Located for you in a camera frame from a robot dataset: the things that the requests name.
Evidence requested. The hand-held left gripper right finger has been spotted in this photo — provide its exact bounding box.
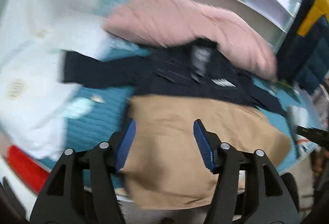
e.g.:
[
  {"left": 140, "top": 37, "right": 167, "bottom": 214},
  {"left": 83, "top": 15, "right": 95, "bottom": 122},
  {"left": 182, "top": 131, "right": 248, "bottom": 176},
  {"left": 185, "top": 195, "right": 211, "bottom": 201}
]
[{"left": 193, "top": 119, "right": 301, "bottom": 224}]

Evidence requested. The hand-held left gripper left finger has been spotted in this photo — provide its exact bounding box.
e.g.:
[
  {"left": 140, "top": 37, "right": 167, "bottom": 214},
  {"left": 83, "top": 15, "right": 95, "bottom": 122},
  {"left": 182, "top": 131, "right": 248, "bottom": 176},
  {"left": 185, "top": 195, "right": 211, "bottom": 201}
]
[{"left": 29, "top": 119, "right": 137, "bottom": 224}]

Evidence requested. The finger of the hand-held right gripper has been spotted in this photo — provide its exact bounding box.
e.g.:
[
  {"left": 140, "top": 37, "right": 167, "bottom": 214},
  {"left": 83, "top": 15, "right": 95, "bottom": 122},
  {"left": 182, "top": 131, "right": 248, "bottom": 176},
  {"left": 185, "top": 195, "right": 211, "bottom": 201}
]
[{"left": 295, "top": 125, "right": 329, "bottom": 149}]

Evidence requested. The tan garment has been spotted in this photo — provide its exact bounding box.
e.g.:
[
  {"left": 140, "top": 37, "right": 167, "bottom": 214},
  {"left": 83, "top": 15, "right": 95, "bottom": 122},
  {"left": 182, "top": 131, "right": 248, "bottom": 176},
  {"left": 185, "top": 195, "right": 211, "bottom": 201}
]
[{"left": 123, "top": 94, "right": 292, "bottom": 210}]

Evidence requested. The dark denim jacket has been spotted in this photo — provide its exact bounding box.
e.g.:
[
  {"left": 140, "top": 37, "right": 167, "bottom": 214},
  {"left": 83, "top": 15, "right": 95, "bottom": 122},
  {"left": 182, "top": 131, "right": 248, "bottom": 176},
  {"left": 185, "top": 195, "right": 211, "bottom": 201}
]
[{"left": 62, "top": 39, "right": 288, "bottom": 118}]

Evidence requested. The pink patterned cover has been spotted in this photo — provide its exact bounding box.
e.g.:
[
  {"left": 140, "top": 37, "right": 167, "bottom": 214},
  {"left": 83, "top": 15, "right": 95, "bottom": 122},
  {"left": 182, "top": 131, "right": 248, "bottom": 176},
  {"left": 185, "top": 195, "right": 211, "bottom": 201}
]
[{"left": 312, "top": 85, "right": 329, "bottom": 122}]

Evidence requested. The navy yellow puffer jacket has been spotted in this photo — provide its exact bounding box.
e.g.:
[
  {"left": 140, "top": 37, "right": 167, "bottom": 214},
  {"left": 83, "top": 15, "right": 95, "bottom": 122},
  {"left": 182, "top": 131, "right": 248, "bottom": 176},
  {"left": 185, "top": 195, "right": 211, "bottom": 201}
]
[{"left": 276, "top": 0, "right": 329, "bottom": 95}]

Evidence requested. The white pillow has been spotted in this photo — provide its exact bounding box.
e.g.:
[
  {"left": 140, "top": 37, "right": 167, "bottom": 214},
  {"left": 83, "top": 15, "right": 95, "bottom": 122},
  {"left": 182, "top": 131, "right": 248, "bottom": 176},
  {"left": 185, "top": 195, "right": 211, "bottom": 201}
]
[{"left": 0, "top": 34, "right": 116, "bottom": 161}]

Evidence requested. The red item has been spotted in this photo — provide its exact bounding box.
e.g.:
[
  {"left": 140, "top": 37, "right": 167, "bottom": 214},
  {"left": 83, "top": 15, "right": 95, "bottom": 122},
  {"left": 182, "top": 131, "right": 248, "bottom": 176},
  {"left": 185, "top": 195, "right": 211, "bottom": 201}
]
[{"left": 6, "top": 145, "right": 49, "bottom": 195}]

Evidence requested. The pink duvet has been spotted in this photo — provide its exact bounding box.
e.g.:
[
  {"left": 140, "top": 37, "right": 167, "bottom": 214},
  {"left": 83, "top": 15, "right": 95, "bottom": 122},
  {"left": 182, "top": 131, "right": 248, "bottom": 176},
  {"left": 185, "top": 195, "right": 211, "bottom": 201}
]
[{"left": 103, "top": 0, "right": 278, "bottom": 81}]

